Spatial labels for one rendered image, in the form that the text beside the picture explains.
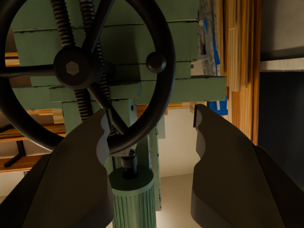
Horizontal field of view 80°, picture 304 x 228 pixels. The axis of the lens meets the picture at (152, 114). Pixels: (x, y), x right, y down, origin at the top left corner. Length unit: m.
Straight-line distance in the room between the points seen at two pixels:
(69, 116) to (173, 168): 3.17
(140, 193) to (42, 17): 0.58
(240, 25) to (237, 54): 0.24
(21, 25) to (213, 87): 0.48
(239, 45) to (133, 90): 1.61
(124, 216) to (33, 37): 0.60
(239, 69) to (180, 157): 2.04
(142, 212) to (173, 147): 2.65
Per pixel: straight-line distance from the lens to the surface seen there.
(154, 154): 0.89
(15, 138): 2.98
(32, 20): 0.55
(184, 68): 0.46
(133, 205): 0.70
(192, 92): 0.47
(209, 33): 1.34
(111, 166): 0.93
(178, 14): 0.48
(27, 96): 0.56
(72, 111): 0.41
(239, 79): 1.91
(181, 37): 0.47
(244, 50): 1.88
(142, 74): 0.46
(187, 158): 3.49
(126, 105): 0.37
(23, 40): 0.56
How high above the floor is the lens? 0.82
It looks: 13 degrees up
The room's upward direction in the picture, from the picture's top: 177 degrees clockwise
